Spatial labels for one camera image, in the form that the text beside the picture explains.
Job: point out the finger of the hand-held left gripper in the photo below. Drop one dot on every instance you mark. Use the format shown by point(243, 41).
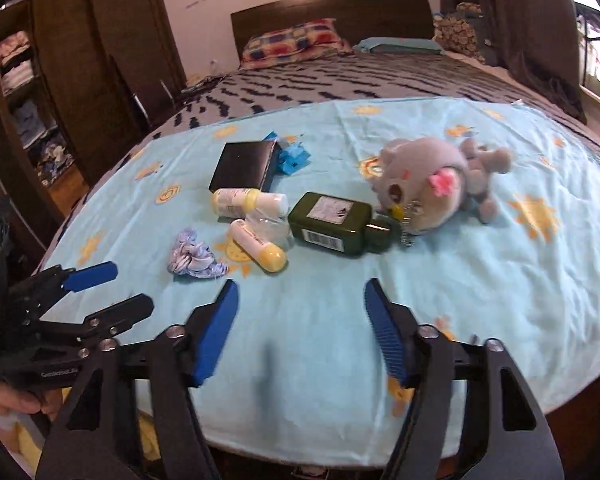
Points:
point(92, 276)
point(122, 312)

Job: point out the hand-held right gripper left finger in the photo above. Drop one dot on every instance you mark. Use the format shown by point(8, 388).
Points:
point(215, 332)

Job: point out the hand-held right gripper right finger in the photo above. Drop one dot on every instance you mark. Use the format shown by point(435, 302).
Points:
point(385, 335)

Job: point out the clear plastic wrapper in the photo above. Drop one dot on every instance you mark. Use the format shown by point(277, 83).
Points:
point(272, 227)

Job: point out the dark green bottle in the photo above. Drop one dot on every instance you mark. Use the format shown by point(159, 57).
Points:
point(330, 225)

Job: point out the yellow white plastic bottle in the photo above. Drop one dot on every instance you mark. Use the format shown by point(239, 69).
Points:
point(240, 201)

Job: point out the black box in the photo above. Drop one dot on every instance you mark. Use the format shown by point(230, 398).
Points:
point(242, 165)

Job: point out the grey plush toy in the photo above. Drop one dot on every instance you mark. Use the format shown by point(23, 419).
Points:
point(430, 170)

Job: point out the blue snack packet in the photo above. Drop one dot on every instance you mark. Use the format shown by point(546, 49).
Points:
point(295, 157)

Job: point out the person's left hand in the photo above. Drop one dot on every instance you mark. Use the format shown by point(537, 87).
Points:
point(10, 401)

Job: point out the light blue sun-print blanket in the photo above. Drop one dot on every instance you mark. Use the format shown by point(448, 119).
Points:
point(305, 285)

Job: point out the yellow fuzzy cloth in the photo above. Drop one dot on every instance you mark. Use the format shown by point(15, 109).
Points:
point(27, 447)

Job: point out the dark wooden wardrobe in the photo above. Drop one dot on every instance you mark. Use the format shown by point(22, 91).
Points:
point(105, 60)

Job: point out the bed with striped cover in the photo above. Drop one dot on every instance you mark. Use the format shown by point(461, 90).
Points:
point(380, 80)

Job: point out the teal pillow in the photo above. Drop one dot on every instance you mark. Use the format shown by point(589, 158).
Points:
point(400, 45)

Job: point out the checkered colourful pillow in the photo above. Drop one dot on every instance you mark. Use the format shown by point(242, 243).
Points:
point(290, 42)

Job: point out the brown patterned cushion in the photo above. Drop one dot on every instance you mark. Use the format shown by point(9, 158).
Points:
point(455, 35)

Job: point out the dark wooden headboard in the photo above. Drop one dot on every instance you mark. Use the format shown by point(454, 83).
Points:
point(380, 15)

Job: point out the dark brown curtain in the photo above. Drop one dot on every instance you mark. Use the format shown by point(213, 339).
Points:
point(530, 20)

